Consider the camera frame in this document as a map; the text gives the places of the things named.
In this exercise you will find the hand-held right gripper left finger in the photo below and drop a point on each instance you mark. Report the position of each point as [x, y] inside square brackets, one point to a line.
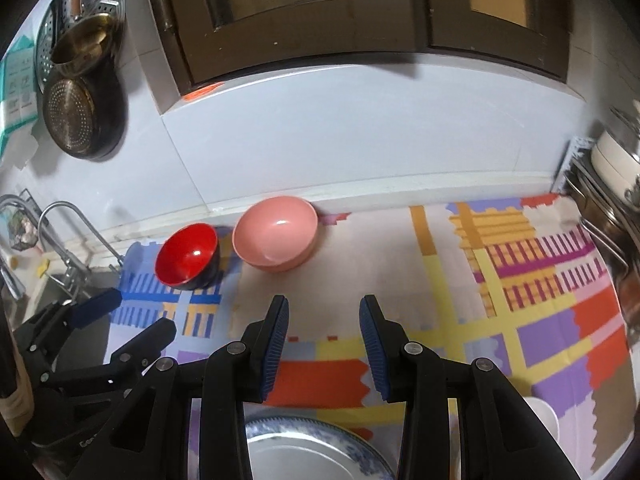
[272, 352]

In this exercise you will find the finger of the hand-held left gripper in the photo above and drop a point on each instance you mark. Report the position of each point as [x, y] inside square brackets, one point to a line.
[97, 307]
[150, 342]

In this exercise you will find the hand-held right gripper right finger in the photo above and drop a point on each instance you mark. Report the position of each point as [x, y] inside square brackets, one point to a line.
[375, 352]

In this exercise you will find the red and black bowl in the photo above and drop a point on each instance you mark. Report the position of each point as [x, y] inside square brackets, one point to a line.
[182, 255]

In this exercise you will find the large blue floral white plate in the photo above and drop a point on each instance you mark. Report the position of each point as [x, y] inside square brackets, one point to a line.
[310, 455]

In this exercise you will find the pink bowl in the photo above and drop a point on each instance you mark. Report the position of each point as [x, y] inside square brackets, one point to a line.
[270, 235]

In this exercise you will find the white bowl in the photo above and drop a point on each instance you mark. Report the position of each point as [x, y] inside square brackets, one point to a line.
[545, 417]

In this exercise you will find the person's left forearm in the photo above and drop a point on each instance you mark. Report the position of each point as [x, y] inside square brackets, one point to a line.
[14, 405]

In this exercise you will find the steel sink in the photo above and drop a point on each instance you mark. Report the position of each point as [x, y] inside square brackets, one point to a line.
[87, 340]

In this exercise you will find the yellow sponge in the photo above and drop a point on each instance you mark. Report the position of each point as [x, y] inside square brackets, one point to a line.
[43, 268]

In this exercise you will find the curved steel gooseneck faucet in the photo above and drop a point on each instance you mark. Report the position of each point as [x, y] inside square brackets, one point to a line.
[95, 232]

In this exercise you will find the steel sink faucet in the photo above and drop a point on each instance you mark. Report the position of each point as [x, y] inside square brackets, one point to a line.
[12, 280]

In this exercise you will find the colourful patterned table mat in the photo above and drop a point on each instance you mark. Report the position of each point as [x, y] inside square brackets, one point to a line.
[500, 350]

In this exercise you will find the black perforated pan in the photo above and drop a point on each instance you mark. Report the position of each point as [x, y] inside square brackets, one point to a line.
[70, 115]

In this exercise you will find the orange sticker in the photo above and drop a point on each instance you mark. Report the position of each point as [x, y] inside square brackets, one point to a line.
[200, 93]

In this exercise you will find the steel pot rack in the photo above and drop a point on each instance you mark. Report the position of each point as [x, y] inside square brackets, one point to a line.
[600, 230]

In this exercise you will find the brass pot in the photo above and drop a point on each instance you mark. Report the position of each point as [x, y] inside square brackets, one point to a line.
[85, 42]

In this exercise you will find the perforated steel steamer tray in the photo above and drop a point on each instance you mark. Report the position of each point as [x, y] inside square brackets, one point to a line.
[52, 35]

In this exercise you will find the white pot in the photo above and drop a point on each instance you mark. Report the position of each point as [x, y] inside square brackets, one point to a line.
[615, 160]

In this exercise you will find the brown wooden cabinet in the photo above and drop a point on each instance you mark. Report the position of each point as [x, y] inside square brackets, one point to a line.
[300, 35]

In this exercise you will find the wall paper sheet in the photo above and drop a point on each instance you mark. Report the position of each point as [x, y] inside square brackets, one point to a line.
[17, 85]

